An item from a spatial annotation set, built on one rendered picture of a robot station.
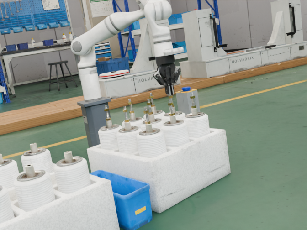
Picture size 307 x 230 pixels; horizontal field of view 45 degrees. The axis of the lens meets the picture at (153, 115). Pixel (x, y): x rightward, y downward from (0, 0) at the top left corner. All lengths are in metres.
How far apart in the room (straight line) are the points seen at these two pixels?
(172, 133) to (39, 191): 0.52
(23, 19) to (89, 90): 5.56
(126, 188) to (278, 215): 0.49
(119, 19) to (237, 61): 2.61
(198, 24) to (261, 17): 4.18
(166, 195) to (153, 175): 0.09
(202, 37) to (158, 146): 2.92
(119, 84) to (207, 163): 2.30
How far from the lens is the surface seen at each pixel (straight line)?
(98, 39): 1.88
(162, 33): 1.46
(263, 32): 8.15
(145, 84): 3.69
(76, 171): 1.08
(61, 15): 7.56
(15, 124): 3.33
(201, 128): 1.41
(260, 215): 1.19
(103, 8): 7.96
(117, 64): 6.04
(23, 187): 1.04
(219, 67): 4.13
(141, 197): 1.18
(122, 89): 3.60
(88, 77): 1.94
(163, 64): 1.46
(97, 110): 1.94
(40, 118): 3.35
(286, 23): 4.94
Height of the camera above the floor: 0.55
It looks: 11 degrees down
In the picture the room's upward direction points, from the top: 9 degrees counter-clockwise
